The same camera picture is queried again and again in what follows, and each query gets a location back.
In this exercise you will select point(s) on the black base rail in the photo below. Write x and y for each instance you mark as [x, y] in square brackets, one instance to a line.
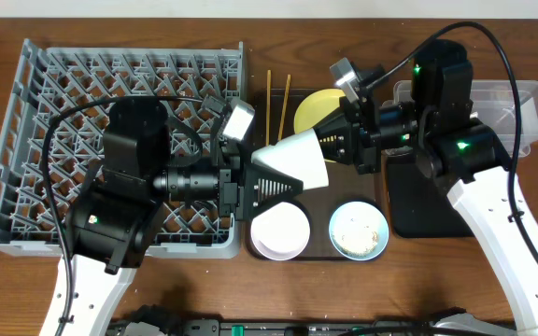
[209, 327]

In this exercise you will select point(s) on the wooden chopstick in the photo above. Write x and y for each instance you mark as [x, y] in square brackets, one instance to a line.
[284, 109]
[268, 107]

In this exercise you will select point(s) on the white paper cup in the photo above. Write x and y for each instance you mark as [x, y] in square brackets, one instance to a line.
[298, 156]

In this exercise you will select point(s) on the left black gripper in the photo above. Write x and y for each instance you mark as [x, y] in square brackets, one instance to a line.
[239, 188]

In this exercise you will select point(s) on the clear plastic waste bin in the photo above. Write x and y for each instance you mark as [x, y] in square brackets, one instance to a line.
[493, 105]

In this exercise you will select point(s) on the yellow round plate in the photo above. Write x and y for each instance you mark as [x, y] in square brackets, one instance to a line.
[311, 111]

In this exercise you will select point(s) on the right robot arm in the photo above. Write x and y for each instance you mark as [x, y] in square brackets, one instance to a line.
[461, 155]

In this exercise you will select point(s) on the dark brown serving tray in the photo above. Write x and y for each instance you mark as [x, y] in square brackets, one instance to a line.
[345, 185]

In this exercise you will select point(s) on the black rectangular waste tray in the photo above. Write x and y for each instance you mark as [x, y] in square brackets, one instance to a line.
[417, 208]

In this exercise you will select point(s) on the grey plastic dish rack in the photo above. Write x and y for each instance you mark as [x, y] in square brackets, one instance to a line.
[49, 81]

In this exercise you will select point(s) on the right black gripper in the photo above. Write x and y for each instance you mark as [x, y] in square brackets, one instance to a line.
[367, 142]

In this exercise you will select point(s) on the light blue bowl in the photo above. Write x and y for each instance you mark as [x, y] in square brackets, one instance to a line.
[363, 212]

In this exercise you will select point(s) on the pink white bowl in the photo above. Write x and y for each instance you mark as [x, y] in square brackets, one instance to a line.
[281, 232]

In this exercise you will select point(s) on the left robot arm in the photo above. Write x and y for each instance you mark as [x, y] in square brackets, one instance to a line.
[150, 158]

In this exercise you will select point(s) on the rice and nut scraps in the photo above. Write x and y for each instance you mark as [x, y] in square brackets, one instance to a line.
[355, 239]

